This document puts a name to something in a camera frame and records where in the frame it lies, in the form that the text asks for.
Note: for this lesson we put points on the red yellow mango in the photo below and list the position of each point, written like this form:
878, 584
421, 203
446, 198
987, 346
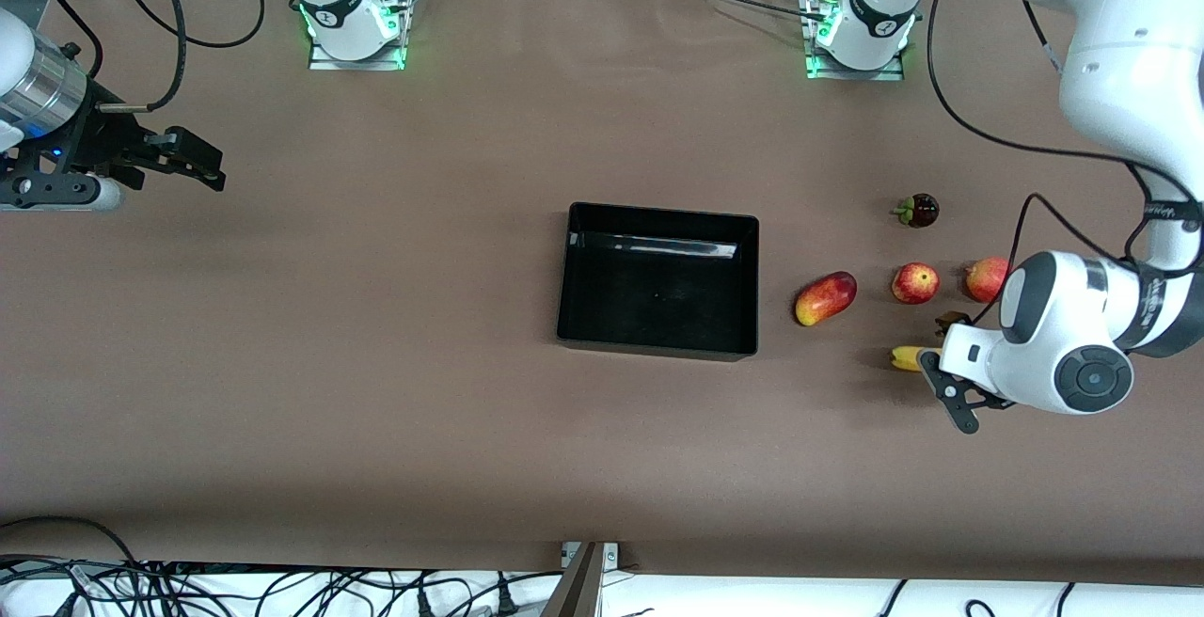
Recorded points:
826, 298

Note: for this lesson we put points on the dark purple mangosteen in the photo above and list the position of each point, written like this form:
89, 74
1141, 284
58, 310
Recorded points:
924, 211

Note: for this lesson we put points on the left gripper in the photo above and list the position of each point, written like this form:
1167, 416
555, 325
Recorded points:
951, 321

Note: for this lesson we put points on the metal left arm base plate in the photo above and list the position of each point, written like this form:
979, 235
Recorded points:
847, 75

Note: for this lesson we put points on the black plastic box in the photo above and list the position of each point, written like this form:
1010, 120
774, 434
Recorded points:
658, 307

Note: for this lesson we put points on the red yellow apple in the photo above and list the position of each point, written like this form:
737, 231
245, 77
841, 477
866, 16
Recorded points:
914, 283

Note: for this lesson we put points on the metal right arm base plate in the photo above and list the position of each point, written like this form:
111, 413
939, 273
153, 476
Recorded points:
324, 64

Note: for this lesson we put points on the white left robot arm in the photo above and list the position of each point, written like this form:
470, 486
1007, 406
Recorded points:
1129, 81

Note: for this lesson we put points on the dark metal bar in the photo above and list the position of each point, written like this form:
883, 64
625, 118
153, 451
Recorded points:
576, 589

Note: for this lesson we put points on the silver metal bracket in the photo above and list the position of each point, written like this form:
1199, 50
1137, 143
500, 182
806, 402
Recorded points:
609, 554

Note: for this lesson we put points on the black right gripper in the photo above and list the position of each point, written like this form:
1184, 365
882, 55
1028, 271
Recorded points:
97, 141

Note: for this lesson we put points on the yellow banana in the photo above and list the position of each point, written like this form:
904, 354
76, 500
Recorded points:
908, 358

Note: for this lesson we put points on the pink red pomegranate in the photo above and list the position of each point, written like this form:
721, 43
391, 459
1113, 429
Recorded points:
985, 280

